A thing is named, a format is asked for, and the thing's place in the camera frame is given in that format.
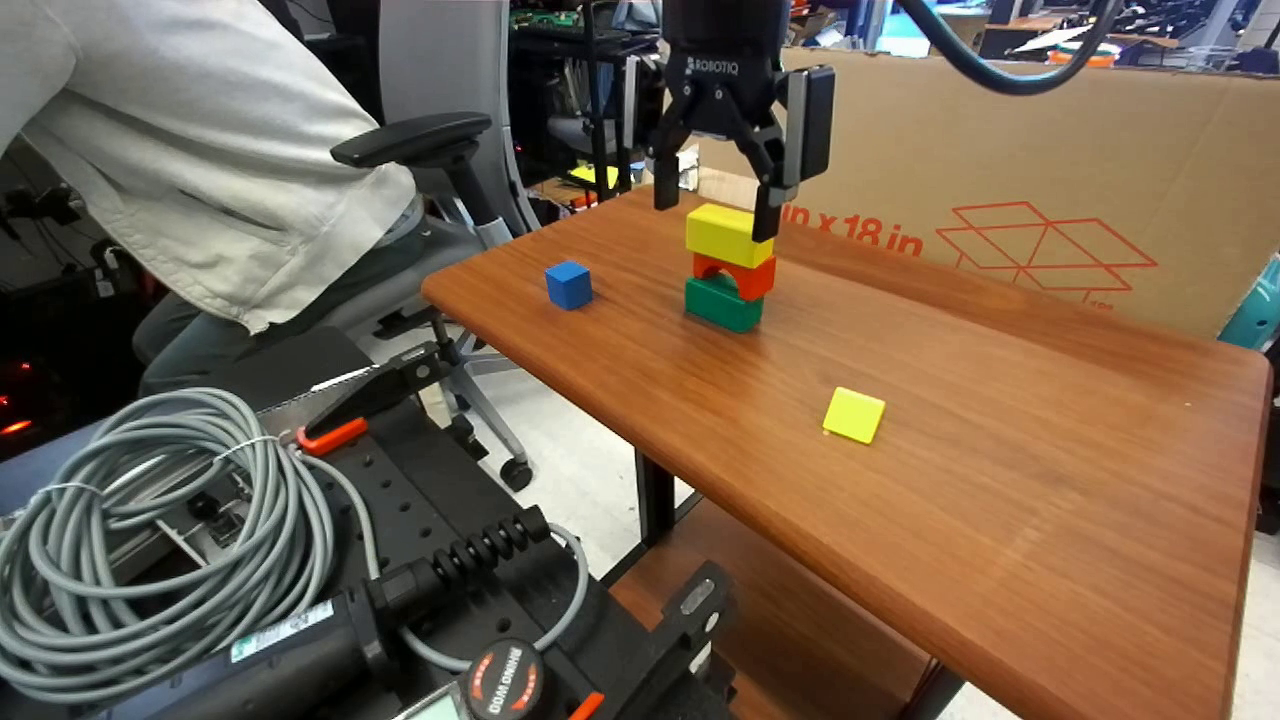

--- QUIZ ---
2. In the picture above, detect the wooden shelf under table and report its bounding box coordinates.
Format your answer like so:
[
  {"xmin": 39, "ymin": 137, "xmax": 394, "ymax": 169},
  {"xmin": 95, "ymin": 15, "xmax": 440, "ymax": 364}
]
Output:
[{"xmin": 606, "ymin": 491, "xmax": 935, "ymax": 720}]

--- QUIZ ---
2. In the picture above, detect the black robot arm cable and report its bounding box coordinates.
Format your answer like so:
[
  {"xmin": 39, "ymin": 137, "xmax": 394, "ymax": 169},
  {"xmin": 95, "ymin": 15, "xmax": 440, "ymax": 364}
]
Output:
[{"xmin": 891, "ymin": 0, "xmax": 1116, "ymax": 97}]

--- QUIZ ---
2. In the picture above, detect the brown wooden table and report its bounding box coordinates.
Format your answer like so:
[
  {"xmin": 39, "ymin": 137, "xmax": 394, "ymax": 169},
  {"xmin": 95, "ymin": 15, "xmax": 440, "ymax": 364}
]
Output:
[{"xmin": 420, "ymin": 183, "xmax": 1277, "ymax": 720}]

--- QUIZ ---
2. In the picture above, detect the yellow wedge block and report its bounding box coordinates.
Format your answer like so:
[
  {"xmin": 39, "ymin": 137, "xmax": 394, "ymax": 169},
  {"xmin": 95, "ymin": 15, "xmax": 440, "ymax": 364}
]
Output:
[{"xmin": 820, "ymin": 382, "xmax": 891, "ymax": 446}]

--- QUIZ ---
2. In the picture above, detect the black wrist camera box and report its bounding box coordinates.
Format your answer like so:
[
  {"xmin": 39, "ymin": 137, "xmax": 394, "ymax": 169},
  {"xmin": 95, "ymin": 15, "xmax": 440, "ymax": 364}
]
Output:
[{"xmin": 780, "ymin": 64, "xmax": 842, "ymax": 189}]

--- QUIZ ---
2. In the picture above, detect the person in white shirt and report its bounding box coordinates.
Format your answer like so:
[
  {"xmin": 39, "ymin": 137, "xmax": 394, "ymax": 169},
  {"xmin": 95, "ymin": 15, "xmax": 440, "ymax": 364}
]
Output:
[{"xmin": 0, "ymin": 0, "xmax": 472, "ymax": 405}]

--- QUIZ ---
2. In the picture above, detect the large cardboard box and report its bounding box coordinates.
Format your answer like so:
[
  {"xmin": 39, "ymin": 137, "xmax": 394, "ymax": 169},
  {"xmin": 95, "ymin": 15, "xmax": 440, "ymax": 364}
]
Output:
[{"xmin": 648, "ymin": 36, "xmax": 1280, "ymax": 343}]

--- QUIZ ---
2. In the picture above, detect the teal object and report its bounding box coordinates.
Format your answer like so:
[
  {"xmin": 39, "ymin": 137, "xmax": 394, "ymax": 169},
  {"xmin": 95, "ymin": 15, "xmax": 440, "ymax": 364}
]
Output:
[{"xmin": 1216, "ymin": 250, "xmax": 1280, "ymax": 357}]

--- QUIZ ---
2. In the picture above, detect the black clamp orange handle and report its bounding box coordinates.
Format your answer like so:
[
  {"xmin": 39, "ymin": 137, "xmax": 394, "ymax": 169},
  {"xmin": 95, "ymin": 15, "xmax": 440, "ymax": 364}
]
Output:
[{"xmin": 293, "ymin": 336, "xmax": 458, "ymax": 461}]

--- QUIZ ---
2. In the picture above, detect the green block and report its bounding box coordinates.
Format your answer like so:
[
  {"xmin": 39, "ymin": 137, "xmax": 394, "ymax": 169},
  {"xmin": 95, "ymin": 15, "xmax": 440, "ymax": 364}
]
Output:
[{"xmin": 682, "ymin": 272, "xmax": 767, "ymax": 336}]

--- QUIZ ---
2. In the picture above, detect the black knob red ring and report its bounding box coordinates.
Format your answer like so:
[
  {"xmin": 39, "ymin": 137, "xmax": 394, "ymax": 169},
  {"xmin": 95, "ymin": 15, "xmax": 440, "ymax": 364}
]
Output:
[{"xmin": 458, "ymin": 638, "xmax": 552, "ymax": 720}]

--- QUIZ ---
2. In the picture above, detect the grey office chair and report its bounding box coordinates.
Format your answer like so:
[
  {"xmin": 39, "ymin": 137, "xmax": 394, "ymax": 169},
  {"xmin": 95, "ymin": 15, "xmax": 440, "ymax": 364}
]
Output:
[{"xmin": 333, "ymin": 0, "xmax": 541, "ymax": 496}]

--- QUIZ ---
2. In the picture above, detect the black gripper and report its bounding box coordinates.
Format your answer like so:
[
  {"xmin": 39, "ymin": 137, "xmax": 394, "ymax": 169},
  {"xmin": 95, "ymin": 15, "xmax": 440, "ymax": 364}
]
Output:
[{"xmin": 651, "ymin": 0, "xmax": 794, "ymax": 243}]

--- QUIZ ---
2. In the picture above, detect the yellow rectangle block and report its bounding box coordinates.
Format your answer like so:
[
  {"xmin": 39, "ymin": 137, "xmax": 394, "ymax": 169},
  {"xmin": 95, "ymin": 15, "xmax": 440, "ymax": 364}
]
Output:
[{"xmin": 682, "ymin": 198, "xmax": 780, "ymax": 272}]

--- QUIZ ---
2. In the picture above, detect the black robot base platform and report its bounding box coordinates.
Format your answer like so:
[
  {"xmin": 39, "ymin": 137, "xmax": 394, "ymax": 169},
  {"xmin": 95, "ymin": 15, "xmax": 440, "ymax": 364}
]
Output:
[{"xmin": 0, "ymin": 382, "xmax": 744, "ymax": 720}]

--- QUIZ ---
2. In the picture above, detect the blue cube block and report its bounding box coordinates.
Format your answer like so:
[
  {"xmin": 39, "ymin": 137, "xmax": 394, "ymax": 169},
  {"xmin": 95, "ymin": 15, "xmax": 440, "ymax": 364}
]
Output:
[{"xmin": 541, "ymin": 255, "xmax": 598, "ymax": 317}]

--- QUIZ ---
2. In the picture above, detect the grey coiled cable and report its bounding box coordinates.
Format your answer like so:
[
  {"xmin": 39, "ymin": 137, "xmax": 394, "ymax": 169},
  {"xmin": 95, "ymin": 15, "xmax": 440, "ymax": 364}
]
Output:
[{"xmin": 0, "ymin": 387, "xmax": 383, "ymax": 708}]

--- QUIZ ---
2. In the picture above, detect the plywood board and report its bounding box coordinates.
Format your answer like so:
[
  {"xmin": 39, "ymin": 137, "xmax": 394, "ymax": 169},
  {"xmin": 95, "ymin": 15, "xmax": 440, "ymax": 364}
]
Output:
[{"xmin": 675, "ymin": 131, "xmax": 767, "ymax": 213}]

